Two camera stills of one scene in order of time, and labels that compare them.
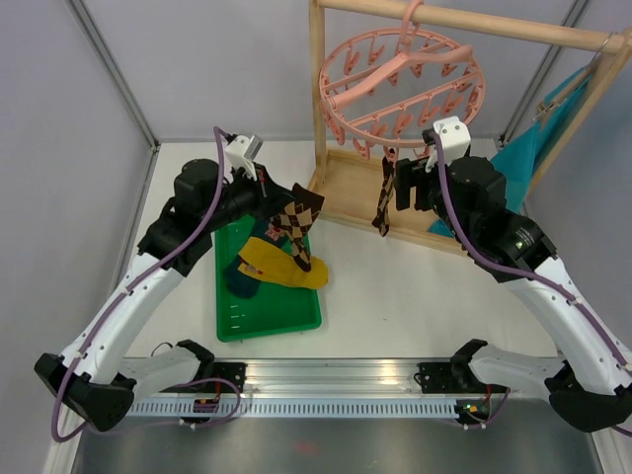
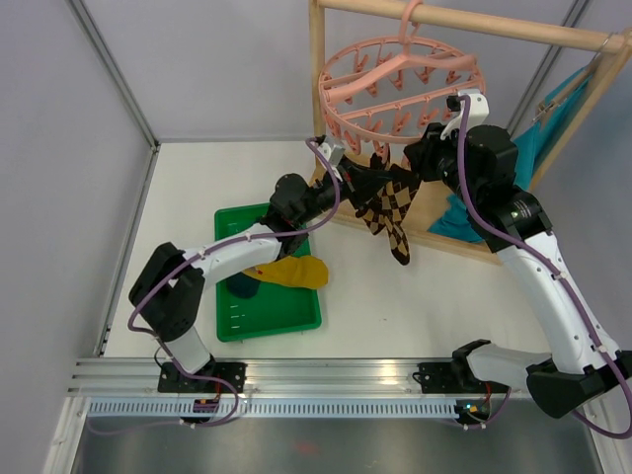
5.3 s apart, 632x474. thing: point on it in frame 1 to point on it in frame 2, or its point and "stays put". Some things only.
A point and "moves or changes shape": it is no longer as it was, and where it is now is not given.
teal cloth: [519, 158] stays put
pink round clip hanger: [389, 88] stays put
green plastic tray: [274, 310] stays put
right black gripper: [411, 173] to [424, 152]
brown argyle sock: [295, 221] moves or changes shape
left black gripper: [271, 197] to [364, 183]
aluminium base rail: [310, 379] stays put
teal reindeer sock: [241, 283] stays put
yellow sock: [277, 264] stays put
